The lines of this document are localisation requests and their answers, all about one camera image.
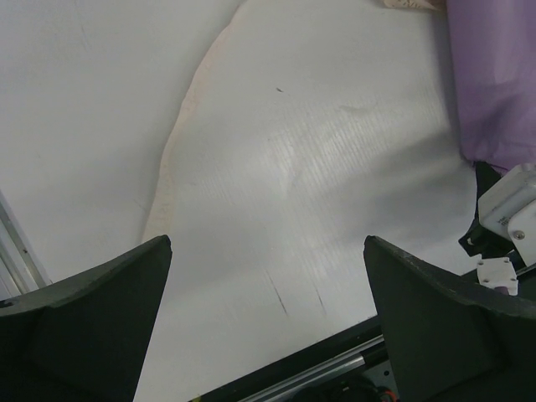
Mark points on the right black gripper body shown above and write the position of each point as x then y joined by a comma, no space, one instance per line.
481,241

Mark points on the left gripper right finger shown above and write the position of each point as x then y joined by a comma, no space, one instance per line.
449,338

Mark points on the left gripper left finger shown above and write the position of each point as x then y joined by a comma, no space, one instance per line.
85,338

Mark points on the purple wrapping paper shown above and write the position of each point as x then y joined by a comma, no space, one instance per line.
493,56

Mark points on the cream ribbon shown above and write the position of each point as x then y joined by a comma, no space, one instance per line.
287,104

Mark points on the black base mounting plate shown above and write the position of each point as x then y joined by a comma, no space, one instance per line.
348,366

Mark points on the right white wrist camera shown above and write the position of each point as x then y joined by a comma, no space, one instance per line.
508,209

